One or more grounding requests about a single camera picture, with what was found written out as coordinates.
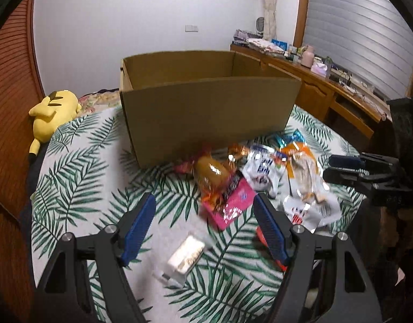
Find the wooden desk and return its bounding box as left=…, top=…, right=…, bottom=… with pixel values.
left=230, top=42, right=394, bottom=142

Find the orange candy wrapper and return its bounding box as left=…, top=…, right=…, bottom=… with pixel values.
left=227, top=143, right=251, bottom=162

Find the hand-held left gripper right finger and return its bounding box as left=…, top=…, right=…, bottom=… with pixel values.
left=253, top=192, right=384, bottom=323

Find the pink bread bun packet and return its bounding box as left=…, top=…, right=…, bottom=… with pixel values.
left=174, top=145, right=257, bottom=231

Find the wooden window frame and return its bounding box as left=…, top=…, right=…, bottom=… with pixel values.
left=292, top=0, right=311, bottom=48

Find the blue snack packet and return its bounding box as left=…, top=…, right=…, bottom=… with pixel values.
left=274, top=129, right=306, bottom=149

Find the pile of folded cloths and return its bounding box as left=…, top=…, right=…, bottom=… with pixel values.
left=247, top=37, right=285, bottom=55

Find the white red snack packet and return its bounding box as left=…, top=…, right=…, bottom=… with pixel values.
left=282, top=192, right=342, bottom=233

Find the orange white snack packet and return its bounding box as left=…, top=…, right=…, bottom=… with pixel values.
left=281, top=141, right=330, bottom=206

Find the small clear cake packet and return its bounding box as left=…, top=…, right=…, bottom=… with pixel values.
left=153, top=234, right=210, bottom=288

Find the pink bottle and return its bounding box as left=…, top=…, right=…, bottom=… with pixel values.
left=301, top=44, right=315, bottom=68

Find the silver white snack packet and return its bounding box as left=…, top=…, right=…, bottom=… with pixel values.
left=242, top=145, right=288, bottom=199

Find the grey window blind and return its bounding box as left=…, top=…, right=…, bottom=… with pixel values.
left=301, top=0, right=413, bottom=98

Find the yellow plush toy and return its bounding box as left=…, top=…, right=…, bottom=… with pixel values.
left=28, top=89, right=82, bottom=155

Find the leaf print blanket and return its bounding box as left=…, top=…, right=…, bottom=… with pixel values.
left=31, top=104, right=365, bottom=323

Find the cream curtain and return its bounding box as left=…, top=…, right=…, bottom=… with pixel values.
left=262, top=0, right=278, bottom=41

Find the orange red snack packet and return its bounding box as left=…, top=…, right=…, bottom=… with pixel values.
left=255, top=226, right=291, bottom=273

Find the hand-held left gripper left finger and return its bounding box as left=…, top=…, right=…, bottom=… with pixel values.
left=35, top=192, right=156, bottom=323

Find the brown cardboard box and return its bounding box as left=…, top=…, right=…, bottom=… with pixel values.
left=119, top=50, right=302, bottom=169

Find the wooden louvre wardrobe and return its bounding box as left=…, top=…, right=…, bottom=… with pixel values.
left=0, top=0, right=46, bottom=323

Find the floral blanket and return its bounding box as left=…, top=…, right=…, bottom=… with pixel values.
left=77, top=91, right=121, bottom=118

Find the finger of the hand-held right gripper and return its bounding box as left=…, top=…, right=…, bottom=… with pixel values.
left=328, top=154, right=366, bottom=169
left=322, top=167, right=366, bottom=186

